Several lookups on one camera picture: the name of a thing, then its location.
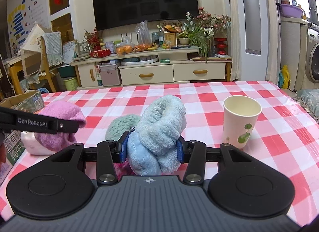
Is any teal knitted hat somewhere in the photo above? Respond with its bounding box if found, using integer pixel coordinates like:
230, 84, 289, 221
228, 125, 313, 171
105, 114, 141, 141

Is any pink knitted cloth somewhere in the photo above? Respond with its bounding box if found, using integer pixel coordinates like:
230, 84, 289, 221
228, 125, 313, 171
35, 101, 87, 152

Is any purple pink knitted hat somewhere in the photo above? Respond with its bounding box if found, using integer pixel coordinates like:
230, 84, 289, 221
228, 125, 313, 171
114, 161, 135, 180

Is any purple tissue pack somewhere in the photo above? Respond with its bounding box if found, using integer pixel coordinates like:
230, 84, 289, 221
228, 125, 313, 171
21, 131, 54, 156

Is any cardboard box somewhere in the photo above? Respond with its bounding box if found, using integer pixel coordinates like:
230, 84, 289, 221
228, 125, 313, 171
1, 90, 44, 183

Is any white paper cup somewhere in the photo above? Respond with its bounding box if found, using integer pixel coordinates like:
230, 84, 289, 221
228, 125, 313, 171
223, 95, 262, 149

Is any green trash bin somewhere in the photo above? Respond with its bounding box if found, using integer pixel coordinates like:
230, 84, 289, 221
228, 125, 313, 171
63, 77, 79, 91

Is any wooden dining chair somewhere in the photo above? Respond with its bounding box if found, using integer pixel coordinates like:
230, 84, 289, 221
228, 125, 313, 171
20, 23, 63, 92

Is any pink storage box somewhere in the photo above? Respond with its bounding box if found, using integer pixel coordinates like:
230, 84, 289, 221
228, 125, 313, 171
99, 64, 122, 86

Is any cream tv cabinet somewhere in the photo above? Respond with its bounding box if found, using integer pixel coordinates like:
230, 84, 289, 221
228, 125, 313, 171
71, 46, 232, 89

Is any red white checkered tablecloth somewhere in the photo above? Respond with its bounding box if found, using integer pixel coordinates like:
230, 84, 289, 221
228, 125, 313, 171
0, 80, 319, 226

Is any flower plant pot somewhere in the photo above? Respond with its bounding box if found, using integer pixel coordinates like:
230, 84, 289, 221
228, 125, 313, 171
180, 7, 231, 61

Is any white standing air conditioner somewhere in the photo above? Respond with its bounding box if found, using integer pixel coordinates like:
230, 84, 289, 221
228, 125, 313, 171
230, 0, 281, 84

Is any white washing machine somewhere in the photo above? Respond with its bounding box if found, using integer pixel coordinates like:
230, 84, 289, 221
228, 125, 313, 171
305, 23, 319, 84

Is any purple plastic basin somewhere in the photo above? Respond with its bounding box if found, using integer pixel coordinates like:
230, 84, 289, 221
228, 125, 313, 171
280, 4, 303, 18

